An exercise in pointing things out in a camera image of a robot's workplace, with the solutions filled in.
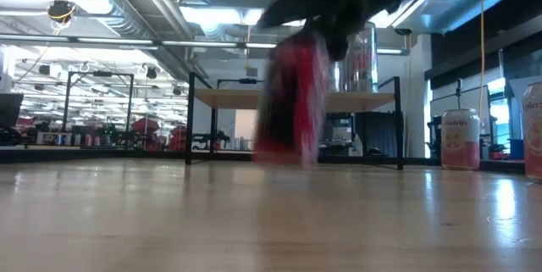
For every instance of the red Coca-Cola Star Wars can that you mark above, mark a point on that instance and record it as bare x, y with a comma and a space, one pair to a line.
296, 111

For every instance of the pink Spindrift lemonade can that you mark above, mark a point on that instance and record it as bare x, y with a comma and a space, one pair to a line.
533, 136
460, 145

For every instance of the long ceiling light bar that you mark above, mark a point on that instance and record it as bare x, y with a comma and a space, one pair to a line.
127, 41

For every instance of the blue bin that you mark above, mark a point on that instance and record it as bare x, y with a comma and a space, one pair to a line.
516, 148

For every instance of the black round ceiling device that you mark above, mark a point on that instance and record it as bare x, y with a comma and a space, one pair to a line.
59, 11

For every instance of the black monitor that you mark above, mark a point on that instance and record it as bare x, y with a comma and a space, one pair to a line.
10, 109

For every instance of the wooden shelf with black frame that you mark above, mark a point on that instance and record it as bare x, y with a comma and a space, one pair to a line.
228, 99

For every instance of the silver spiral air duct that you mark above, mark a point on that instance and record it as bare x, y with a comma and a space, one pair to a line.
127, 22

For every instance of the black metal gantry frame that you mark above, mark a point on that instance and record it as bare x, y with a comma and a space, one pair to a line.
103, 73

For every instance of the black aluminium table frame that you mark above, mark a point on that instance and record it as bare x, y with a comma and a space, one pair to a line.
55, 156

